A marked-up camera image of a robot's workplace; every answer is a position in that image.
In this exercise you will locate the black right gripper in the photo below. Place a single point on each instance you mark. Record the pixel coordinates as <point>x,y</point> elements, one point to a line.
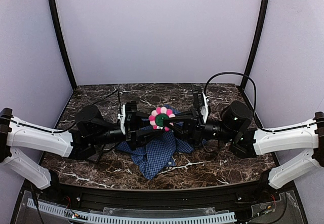
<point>198,123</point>

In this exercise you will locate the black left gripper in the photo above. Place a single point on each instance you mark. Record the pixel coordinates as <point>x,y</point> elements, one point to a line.
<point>131,124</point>

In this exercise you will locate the pink pompom brooch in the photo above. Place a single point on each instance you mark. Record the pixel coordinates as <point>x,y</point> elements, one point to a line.
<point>158,116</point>

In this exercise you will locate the blue checked shirt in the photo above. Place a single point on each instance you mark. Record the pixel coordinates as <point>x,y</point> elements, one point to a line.
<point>157,154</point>

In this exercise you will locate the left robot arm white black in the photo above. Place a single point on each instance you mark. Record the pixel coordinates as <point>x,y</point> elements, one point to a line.
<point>76,144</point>

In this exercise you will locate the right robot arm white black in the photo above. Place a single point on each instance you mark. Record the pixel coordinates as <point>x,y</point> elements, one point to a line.
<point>233,127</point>

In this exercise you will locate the black square box lid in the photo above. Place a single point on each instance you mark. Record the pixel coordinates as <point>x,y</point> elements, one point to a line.
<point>95,158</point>

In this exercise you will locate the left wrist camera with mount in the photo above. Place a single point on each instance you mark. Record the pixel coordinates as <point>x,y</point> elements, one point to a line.
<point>127,115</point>

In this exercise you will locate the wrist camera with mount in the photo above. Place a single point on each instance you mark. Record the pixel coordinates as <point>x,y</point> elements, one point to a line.
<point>127,115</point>
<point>200,102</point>

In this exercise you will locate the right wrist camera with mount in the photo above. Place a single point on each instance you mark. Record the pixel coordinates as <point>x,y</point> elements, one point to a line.
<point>200,102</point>

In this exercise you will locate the black front aluminium rail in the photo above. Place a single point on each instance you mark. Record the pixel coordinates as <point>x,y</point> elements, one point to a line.
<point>219,196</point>

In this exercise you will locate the white slotted cable duct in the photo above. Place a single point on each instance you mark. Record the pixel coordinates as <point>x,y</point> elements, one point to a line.
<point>114,215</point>

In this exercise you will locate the right black frame post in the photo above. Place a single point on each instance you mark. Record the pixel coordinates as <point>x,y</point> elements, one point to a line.
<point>257,36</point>

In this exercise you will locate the black frame post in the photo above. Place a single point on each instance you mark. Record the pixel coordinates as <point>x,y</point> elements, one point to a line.
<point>61,43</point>
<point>257,36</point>

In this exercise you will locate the left black frame post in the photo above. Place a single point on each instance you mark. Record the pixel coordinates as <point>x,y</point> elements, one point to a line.
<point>61,43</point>

